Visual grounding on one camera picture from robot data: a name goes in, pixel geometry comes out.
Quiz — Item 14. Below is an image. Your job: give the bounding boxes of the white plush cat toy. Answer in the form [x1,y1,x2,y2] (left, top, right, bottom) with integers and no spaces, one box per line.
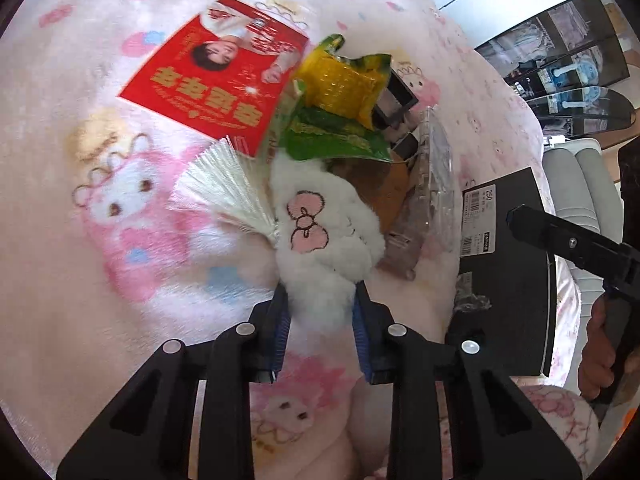
[270,150,385,333]

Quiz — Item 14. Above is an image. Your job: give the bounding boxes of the clear cartoon phone case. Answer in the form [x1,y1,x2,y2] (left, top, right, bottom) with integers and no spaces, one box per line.
[380,106,459,281]

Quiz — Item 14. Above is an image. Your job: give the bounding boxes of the person's right hand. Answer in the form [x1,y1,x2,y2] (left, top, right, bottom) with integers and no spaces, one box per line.
[578,295,615,401]

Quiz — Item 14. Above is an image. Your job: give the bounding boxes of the grey padded headboard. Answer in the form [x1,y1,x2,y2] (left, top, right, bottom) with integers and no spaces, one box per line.
[541,136,626,302]

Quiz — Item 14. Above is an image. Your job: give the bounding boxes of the black cardboard shoe box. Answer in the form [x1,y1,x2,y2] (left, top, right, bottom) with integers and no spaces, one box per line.
[445,168,556,377]

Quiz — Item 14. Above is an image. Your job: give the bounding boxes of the white tassel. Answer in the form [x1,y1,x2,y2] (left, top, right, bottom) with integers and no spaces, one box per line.
[168,138,278,244]

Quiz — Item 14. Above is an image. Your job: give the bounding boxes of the pink cartoon bed blanket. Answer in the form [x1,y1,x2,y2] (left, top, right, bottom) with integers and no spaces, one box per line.
[0,0,601,480]

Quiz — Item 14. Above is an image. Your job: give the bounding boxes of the black glass display cabinet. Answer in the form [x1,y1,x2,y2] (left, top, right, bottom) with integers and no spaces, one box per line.
[476,0,636,140]

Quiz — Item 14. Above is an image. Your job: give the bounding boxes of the green yellow snack bag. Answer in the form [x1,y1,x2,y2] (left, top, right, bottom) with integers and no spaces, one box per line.
[279,34,392,162]

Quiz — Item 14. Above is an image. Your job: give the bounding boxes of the red snack packet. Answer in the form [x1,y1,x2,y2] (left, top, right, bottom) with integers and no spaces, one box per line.
[119,0,308,157]

